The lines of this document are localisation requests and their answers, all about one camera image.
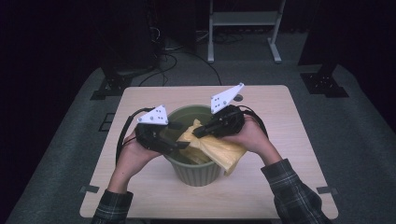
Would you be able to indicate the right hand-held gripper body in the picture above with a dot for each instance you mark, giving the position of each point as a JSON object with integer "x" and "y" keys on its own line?
{"x": 230, "y": 121}

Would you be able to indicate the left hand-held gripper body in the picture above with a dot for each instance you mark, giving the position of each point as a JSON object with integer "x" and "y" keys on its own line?
{"x": 149, "y": 135}

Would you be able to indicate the yellow plastic garbage bag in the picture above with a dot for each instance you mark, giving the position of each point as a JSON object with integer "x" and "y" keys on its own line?
{"x": 218, "y": 149}

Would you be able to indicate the green ribbed waste bin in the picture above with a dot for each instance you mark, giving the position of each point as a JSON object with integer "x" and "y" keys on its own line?
{"x": 196, "y": 174}

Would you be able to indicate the person's left hand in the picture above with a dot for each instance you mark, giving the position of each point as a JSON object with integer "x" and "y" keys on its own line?
{"x": 132, "y": 155}

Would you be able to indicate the person's right hand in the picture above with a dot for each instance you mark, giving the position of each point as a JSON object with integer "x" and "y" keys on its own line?
{"x": 253, "y": 137}

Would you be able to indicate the black stand base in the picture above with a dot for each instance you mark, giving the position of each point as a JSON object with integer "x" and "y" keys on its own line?
{"x": 112, "y": 85}
{"x": 323, "y": 84}

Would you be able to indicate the dark equipment cabinet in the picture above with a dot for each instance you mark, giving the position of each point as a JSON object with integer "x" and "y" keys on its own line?
{"x": 130, "y": 37}

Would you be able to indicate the grey table edge bracket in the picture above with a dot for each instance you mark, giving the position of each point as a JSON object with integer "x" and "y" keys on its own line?
{"x": 89, "y": 188}
{"x": 327, "y": 190}

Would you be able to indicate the white metal stand frame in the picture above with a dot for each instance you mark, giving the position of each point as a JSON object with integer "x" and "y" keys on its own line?
{"x": 244, "y": 17}

